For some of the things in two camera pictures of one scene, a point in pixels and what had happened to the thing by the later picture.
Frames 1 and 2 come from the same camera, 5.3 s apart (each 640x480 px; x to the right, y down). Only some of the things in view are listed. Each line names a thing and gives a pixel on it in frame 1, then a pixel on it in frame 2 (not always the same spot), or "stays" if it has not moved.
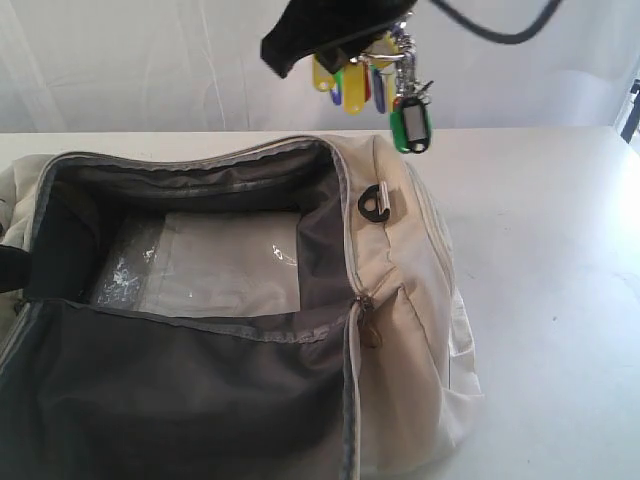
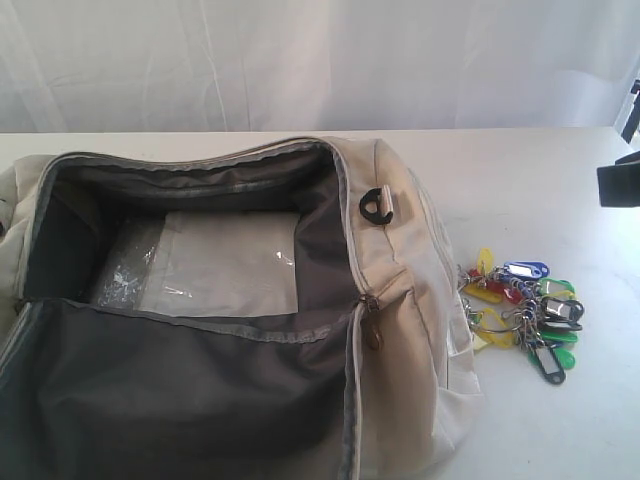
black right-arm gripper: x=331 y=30 -> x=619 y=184
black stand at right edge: x=633 y=120 stays
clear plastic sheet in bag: x=181 y=264 stays
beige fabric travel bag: x=376 y=374 stays
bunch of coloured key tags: x=384 y=72 -> x=513 y=305
